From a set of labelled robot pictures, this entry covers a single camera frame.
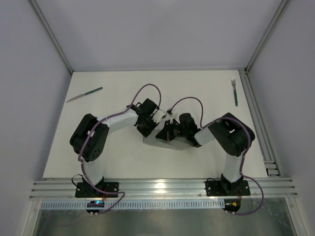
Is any grey cloth napkin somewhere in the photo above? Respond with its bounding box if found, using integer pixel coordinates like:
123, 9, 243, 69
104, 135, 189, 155
142, 129, 192, 150

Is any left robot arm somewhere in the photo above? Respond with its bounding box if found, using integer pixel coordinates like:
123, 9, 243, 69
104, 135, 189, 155
69, 98, 166, 198

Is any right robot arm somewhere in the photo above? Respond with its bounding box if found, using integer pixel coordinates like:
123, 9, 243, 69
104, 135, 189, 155
155, 113, 255, 195

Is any right controller board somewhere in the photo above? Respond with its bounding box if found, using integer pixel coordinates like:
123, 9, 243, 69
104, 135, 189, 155
223, 199, 241, 214

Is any controller board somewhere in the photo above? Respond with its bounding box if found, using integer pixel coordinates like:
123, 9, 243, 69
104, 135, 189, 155
86, 200, 105, 216
223, 199, 241, 214

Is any left controller board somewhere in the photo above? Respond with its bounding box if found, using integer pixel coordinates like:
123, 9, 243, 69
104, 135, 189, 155
86, 200, 105, 216

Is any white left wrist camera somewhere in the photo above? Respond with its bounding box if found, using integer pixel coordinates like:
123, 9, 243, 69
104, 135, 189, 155
152, 110, 166, 123

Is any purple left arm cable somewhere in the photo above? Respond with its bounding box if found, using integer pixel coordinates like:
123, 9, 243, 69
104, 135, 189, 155
78, 84, 162, 216

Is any aluminium front rail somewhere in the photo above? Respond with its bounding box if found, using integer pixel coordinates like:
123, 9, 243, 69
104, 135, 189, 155
30, 177, 298, 200

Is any aluminium rail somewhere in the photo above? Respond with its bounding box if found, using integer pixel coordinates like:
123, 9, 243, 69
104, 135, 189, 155
30, 177, 298, 200
239, 69, 282, 177

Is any knife with green handle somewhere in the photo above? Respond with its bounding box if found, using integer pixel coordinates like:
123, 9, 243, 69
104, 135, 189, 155
66, 87, 103, 103

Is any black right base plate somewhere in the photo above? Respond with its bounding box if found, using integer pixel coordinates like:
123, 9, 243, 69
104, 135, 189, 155
205, 177, 251, 197

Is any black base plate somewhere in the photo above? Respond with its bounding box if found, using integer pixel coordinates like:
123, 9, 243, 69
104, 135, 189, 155
75, 181, 120, 198
205, 177, 251, 197

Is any fork with green handle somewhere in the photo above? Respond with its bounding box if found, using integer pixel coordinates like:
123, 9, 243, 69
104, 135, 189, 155
231, 77, 238, 107

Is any slotted grey cable duct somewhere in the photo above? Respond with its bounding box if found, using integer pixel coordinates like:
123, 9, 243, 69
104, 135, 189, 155
40, 199, 224, 210

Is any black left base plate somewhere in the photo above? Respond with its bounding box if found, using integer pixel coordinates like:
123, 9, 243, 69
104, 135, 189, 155
75, 181, 120, 198

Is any aluminium right side rail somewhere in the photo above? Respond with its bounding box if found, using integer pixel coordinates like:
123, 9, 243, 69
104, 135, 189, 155
239, 69, 282, 177

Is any right corner frame post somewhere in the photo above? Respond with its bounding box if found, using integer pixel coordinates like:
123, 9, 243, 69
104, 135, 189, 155
245, 0, 291, 74

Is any corner frame post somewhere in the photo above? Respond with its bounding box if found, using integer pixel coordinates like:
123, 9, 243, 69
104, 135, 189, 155
28, 0, 74, 75
245, 0, 291, 74

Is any left corner frame post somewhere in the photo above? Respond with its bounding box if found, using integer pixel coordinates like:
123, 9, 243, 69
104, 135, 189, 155
28, 0, 74, 75

